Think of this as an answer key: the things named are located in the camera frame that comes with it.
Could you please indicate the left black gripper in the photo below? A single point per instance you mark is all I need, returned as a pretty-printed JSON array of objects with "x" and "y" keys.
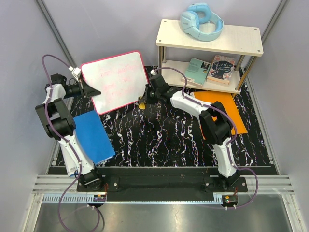
[{"x": 87, "y": 91}]

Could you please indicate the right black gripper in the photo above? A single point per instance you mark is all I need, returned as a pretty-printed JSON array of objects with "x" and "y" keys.
[{"x": 145, "y": 94}]

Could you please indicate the yellow whiteboard eraser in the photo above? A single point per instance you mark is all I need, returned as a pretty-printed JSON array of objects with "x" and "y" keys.
[{"x": 142, "y": 106}]

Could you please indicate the pink framed whiteboard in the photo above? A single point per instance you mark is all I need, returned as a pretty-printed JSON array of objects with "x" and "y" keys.
[{"x": 121, "y": 79}]

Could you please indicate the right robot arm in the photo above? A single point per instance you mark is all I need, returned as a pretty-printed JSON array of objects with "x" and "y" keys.
[{"x": 215, "y": 124}]

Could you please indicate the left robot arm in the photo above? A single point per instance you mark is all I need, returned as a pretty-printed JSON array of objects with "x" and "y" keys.
[{"x": 59, "y": 124}]

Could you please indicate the blue book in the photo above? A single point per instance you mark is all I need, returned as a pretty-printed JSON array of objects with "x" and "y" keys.
[{"x": 88, "y": 146}]

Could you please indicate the teal paperback book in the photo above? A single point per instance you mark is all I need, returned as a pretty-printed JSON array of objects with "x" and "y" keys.
[{"x": 197, "y": 72}]

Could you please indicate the Little Women book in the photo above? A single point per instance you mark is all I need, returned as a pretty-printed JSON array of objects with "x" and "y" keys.
[{"x": 221, "y": 70}]

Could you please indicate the light blue headphones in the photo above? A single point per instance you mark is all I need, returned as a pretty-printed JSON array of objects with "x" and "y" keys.
[{"x": 197, "y": 14}]

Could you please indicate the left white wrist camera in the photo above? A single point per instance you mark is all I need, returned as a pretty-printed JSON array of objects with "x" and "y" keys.
[{"x": 76, "y": 72}]

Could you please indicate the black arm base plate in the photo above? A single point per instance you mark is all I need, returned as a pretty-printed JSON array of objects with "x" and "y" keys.
[{"x": 167, "y": 184}]

